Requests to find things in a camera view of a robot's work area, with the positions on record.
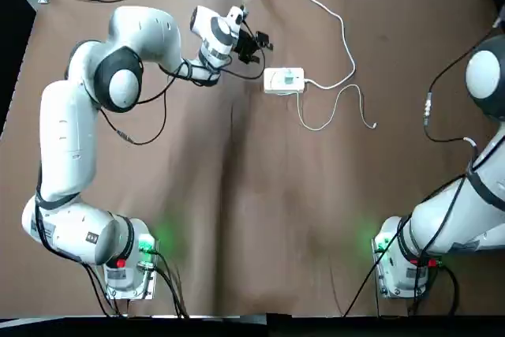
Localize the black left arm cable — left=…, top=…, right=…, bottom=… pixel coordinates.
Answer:
left=94, top=58, right=264, bottom=147

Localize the thick white power strip cable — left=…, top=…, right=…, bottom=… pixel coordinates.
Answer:
left=301, top=0, right=356, bottom=92

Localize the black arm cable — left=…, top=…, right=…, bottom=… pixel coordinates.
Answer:
left=94, top=58, right=264, bottom=147
left=342, top=23, right=505, bottom=318

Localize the thin white charger cable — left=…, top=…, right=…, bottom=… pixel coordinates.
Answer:
left=294, top=84, right=379, bottom=132

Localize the white power strip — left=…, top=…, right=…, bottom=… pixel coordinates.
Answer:
left=263, top=67, right=307, bottom=96

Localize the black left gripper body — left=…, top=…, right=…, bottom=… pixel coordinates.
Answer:
left=233, top=28, right=257, bottom=56

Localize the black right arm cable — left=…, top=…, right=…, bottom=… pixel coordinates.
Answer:
left=342, top=23, right=505, bottom=318

